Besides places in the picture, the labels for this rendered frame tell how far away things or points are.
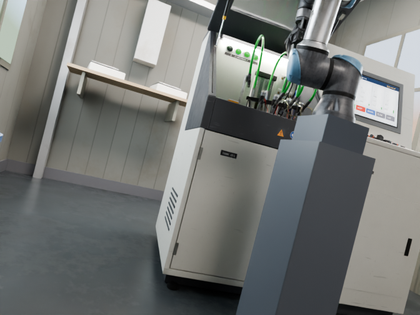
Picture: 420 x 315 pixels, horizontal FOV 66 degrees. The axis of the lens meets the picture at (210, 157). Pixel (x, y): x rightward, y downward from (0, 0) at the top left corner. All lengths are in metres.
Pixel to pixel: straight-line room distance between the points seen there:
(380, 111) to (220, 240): 1.33
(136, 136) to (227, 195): 2.44
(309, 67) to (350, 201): 0.48
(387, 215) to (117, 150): 2.86
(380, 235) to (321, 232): 0.93
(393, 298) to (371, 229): 0.43
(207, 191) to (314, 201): 0.62
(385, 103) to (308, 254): 1.45
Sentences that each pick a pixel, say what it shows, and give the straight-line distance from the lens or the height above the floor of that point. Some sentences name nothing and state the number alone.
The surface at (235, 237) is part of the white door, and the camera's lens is 1.65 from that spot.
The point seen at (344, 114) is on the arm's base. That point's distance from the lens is 1.20.
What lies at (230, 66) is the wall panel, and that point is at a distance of 2.18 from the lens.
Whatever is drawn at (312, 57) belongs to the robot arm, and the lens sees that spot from 1.21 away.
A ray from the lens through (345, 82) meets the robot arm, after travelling 1.24.
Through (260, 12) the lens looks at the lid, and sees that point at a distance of 2.15.
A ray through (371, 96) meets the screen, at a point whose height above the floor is 1.29.
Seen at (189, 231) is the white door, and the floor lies 0.29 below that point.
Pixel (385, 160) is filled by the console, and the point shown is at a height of 0.88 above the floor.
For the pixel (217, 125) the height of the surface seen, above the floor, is 0.82.
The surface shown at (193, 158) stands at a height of 0.64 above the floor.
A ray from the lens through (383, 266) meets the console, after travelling 2.11.
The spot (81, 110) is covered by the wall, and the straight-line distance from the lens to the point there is 3.88.
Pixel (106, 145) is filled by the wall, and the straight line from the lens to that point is 3.87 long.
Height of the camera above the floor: 0.67
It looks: level
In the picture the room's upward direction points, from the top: 14 degrees clockwise
